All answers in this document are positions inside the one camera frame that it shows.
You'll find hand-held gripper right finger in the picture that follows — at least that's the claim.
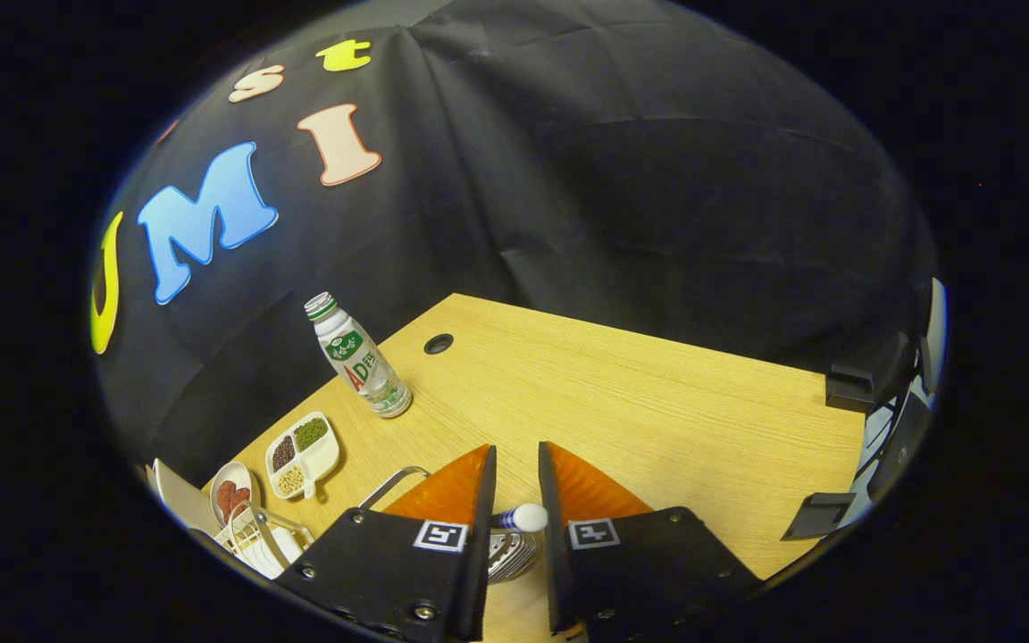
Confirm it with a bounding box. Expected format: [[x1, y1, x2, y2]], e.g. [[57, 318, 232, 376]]
[[538, 440, 764, 639]]

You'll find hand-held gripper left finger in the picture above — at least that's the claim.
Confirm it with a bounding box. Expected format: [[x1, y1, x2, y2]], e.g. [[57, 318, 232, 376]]
[[275, 444, 498, 643]]

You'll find metal wire basket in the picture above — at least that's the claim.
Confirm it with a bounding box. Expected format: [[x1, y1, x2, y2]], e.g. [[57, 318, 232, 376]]
[[356, 465, 540, 587]]

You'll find blue striped handle spoon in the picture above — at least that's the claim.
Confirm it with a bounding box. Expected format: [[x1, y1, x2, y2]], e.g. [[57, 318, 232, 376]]
[[489, 503, 549, 534]]

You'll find white wire dish rack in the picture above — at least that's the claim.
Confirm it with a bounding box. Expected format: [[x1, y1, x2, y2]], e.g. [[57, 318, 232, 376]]
[[215, 502, 314, 580]]

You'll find white divided bean dish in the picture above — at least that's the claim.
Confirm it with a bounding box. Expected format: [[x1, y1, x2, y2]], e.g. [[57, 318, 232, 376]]
[[265, 412, 341, 501]]

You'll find beige round plate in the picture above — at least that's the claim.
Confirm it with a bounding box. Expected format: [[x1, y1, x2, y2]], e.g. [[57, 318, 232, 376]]
[[210, 462, 262, 528]]

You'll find white green drink bottle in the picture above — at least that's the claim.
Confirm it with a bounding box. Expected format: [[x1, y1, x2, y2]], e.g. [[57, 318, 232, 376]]
[[304, 292, 414, 419]]

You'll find white toaster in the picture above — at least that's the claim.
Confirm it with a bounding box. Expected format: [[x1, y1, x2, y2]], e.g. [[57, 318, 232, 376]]
[[150, 458, 216, 537]]

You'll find black backdrop cloth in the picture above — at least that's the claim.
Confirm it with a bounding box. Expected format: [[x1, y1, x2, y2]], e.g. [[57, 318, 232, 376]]
[[90, 0, 940, 465]]

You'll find black angular bracket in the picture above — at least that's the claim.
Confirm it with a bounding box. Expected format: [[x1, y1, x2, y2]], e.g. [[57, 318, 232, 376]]
[[781, 491, 857, 541], [825, 335, 913, 413]]

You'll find white metal frame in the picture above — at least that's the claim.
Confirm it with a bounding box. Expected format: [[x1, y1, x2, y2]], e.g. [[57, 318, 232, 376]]
[[854, 277, 949, 528]]

